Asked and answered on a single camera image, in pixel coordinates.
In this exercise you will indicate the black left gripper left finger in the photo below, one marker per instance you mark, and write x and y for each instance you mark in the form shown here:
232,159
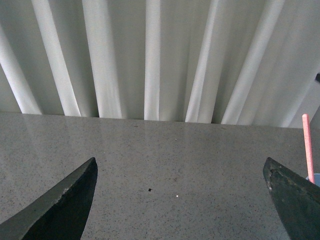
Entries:
59,214

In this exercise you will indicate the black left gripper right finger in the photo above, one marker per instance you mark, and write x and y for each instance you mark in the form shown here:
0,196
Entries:
296,199

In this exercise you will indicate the pink chopstick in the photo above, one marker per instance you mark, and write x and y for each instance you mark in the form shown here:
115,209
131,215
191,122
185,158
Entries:
308,147

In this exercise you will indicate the blue cup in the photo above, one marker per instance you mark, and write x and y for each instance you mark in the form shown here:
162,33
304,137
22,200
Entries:
316,178

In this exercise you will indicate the dark object behind curtain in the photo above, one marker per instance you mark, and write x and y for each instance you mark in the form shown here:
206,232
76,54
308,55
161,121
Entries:
317,78

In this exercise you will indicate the white curtain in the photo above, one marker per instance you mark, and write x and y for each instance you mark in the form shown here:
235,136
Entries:
234,62

